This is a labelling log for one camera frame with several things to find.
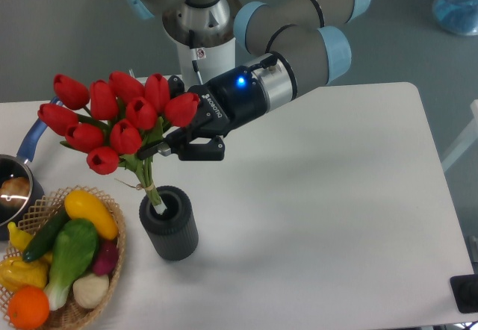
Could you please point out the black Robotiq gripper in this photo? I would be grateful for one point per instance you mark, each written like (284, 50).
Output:
(226, 102)

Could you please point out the red tulip bouquet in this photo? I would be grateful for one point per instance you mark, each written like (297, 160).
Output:
(111, 120)

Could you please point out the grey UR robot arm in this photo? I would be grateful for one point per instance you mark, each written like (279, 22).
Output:
(245, 60)

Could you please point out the dark grey ribbed vase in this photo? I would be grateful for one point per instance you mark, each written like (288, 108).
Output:
(173, 234)

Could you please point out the yellow squash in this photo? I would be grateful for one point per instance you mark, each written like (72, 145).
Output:
(81, 204)

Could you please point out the purple red radish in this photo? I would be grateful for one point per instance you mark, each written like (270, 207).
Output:
(106, 259)

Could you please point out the green bok choy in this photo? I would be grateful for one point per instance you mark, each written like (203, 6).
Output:
(73, 252)

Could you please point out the dark green cucumber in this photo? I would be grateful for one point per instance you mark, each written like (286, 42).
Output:
(43, 241)

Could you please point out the bread roll in pan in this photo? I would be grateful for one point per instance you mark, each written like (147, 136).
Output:
(15, 192)

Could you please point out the white garlic bulb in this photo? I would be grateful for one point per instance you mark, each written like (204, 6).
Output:
(89, 290)

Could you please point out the yellow banana pepper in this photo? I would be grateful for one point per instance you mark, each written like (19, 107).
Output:
(20, 239)

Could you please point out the yellow bumpy gourd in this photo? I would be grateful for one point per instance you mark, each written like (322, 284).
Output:
(16, 274)

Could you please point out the orange fruit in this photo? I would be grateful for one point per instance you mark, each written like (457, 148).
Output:
(28, 308)

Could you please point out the blue plastic bag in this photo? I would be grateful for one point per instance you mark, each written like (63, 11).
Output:
(456, 16)

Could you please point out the black device at table edge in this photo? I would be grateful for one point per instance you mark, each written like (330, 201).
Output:
(464, 289)

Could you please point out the white metal base frame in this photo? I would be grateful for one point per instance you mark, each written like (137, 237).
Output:
(142, 80)

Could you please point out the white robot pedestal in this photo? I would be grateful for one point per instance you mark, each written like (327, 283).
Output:
(204, 39)

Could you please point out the blue handled saucepan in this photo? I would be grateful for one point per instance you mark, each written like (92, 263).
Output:
(17, 166)

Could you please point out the white frame at right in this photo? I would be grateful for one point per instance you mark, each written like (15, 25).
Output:
(466, 138)

